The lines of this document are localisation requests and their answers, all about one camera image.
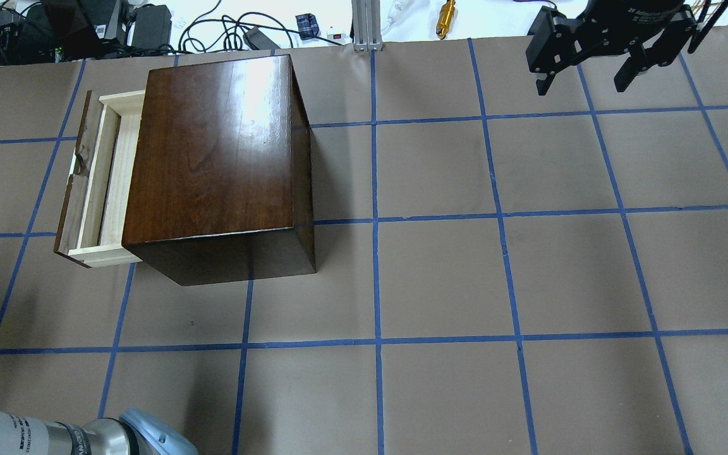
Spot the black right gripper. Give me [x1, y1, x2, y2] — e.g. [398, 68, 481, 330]
[525, 1, 698, 96]

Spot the dark wooden drawer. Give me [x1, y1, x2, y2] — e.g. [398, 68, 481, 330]
[53, 90, 145, 268]

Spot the gold metal cylinder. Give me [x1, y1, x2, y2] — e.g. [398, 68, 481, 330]
[435, 0, 456, 40]

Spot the dark wooden cabinet box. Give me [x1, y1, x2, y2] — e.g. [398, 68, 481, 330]
[121, 54, 317, 287]

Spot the black power adapter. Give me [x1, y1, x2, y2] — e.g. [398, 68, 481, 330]
[130, 4, 173, 50]

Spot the aluminium frame post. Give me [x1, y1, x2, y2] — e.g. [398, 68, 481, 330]
[351, 0, 384, 52]

